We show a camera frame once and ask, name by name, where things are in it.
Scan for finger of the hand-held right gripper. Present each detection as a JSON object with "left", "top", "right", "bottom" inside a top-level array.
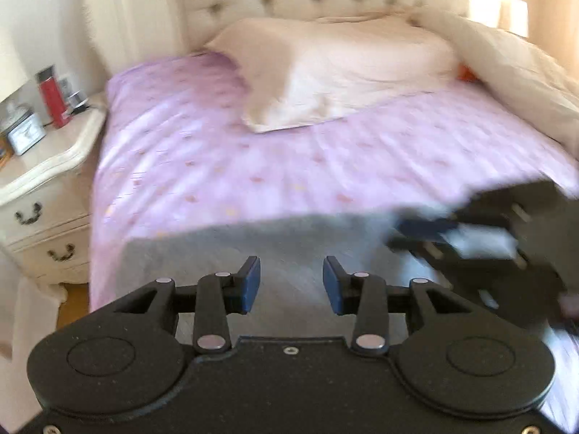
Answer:
[
  {"left": 397, "top": 217, "right": 458, "bottom": 241},
  {"left": 388, "top": 234, "right": 451, "bottom": 267}
]

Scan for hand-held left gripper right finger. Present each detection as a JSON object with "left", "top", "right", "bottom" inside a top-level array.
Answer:
[{"left": 322, "top": 256, "right": 472, "bottom": 355}]

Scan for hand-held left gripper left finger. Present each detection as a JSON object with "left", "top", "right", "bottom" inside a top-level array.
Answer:
[{"left": 112, "top": 256, "right": 262, "bottom": 355}]

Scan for grey speckled pants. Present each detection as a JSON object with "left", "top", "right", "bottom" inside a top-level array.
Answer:
[{"left": 124, "top": 213, "right": 423, "bottom": 342}]

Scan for bed with pink sheet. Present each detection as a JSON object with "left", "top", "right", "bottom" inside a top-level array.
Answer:
[{"left": 89, "top": 51, "right": 579, "bottom": 310}]

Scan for cream duvet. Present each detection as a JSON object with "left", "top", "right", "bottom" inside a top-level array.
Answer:
[{"left": 407, "top": 6, "right": 579, "bottom": 157}]

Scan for cream pillow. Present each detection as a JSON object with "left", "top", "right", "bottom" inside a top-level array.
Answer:
[{"left": 203, "top": 15, "right": 461, "bottom": 135}]

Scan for cream lamp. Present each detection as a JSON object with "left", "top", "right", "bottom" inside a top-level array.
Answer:
[{"left": 499, "top": 0, "right": 530, "bottom": 38}]

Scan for cream nightstand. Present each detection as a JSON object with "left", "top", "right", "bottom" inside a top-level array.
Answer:
[{"left": 0, "top": 92, "right": 109, "bottom": 301}]

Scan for small grey charger device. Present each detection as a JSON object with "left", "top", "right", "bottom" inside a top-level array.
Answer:
[{"left": 67, "top": 91, "right": 90, "bottom": 115}]

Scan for red bottle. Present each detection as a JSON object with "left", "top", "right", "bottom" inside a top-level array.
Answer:
[{"left": 36, "top": 66, "right": 71, "bottom": 129}]

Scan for white curtain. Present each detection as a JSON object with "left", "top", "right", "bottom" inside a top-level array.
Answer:
[{"left": 83, "top": 0, "right": 182, "bottom": 75}]

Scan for dark metal drawer handle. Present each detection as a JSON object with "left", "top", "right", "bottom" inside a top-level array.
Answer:
[
  {"left": 15, "top": 203, "right": 43, "bottom": 226},
  {"left": 48, "top": 244, "right": 76, "bottom": 262}
]

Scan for thin black cable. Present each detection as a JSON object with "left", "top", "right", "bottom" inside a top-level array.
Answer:
[{"left": 43, "top": 103, "right": 108, "bottom": 128}]

